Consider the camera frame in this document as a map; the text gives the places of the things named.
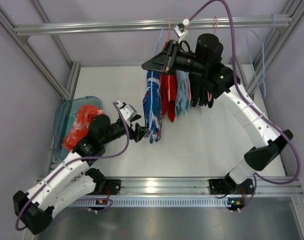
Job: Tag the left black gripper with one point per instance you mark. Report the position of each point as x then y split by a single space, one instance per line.
132 131

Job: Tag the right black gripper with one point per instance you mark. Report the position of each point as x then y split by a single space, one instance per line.
171 58

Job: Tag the blue patterned trousers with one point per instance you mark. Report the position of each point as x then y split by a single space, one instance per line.
156 128

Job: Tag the light blue wire hanger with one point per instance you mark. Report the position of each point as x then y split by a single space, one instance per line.
151 84

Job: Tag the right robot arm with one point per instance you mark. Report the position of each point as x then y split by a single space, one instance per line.
205 63

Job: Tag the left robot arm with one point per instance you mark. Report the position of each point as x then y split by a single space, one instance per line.
74 177

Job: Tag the red trousers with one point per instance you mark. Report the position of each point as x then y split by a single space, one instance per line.
168 107

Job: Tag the light blue trousers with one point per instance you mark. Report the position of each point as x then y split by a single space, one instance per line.
182 103

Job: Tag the black trousers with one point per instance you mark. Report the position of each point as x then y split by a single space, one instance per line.
199 95

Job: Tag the red white garment in basket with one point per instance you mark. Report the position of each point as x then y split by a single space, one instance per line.
84 117

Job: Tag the teal plastic basket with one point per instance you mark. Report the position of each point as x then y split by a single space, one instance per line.
64 118

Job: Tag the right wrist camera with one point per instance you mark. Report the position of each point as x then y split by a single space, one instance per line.
181 29

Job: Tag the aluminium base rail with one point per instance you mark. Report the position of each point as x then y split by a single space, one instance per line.
197 186

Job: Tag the left aluminium frame strut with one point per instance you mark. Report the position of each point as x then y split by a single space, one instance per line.
65 93

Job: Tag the aluminium frame strut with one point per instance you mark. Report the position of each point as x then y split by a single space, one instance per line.
65 93
275 53

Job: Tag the slotted cable duct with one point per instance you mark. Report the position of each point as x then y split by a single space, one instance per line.
177 201

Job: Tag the right aluminium frame strut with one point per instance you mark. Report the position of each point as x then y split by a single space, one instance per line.
275 53

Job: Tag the aluminium hanging rail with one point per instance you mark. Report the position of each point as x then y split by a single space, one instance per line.
256 21

